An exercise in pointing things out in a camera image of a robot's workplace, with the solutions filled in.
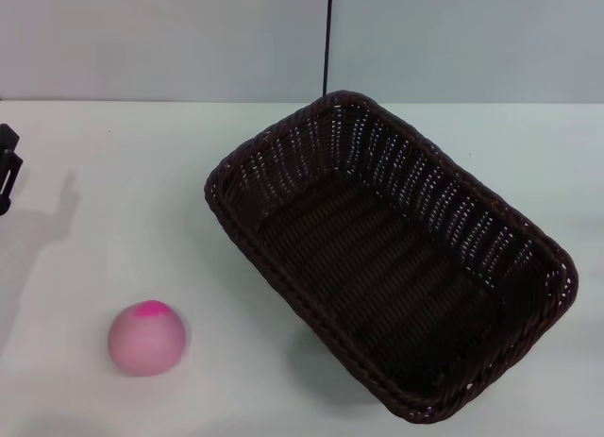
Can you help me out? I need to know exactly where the black vertical wall strip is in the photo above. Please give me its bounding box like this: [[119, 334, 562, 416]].
[[322, 0, 334, 97]]

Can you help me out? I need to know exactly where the pink peach toy ball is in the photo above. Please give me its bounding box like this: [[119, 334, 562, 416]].
[[107, 298, 192, 378]]

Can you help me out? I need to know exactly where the dark brown woven basket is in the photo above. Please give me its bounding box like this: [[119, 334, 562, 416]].
[[203, 90, 579, 412]]

